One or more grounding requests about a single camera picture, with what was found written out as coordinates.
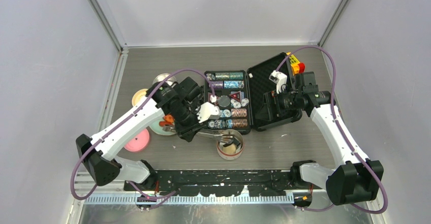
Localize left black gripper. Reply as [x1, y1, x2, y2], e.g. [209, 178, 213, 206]
[170, 104, 207, 141]

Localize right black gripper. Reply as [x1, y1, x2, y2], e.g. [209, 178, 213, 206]
[256, 85, 303, 120]

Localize sushi roll orange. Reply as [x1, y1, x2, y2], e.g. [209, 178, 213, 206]
[219, 136, 234, 147]

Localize sushi roll red centre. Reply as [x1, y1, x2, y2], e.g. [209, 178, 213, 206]
[232, 138, 242, 148]

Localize round bread bun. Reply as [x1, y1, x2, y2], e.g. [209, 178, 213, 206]
[222, 144, 237, 155]

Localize black metal tongs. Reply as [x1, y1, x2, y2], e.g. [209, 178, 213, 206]
[163, 125, 234, 141]

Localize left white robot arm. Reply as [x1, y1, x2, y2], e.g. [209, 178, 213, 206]
[75, 77, 220, 190]

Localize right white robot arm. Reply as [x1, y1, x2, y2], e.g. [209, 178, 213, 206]
[256, 71, 384, 206]

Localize white red steel lunch box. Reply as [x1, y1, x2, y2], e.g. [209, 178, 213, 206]
[216, 130, 245, 161]

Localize red sausage toy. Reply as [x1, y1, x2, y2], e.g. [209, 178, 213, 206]
[159, 121, 173, 127]

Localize light green plate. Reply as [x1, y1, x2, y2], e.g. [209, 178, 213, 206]
[149, 120, 175, 136]

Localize black poker chip case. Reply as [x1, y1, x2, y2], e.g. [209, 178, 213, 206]
[204, 53, 298, 135]

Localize pink round lid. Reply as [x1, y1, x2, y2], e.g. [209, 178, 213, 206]
[124, 129, 150, 152]

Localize yellow red emergency stop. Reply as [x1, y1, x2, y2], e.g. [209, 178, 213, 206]
[286, 52, 305, 75]

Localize steel bowl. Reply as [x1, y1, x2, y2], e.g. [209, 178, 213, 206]
[152, 73, 177, 86]

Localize beige round lid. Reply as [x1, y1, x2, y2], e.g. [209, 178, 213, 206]
[132, 88, 148, 107]

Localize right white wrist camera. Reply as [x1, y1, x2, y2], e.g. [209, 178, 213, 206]
[269, 70, 288, 94]

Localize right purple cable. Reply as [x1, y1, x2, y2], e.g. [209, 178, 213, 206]
[276, 45, 388, 215]

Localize purple cable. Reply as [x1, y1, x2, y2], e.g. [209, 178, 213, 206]
[276, 45, 388, 215]
[70, 69, 217, 211]

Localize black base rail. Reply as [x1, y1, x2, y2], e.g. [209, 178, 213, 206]
[136, 169, 320, 197]

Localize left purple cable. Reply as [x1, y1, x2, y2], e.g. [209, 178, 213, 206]
[70, 69, 217, 211]

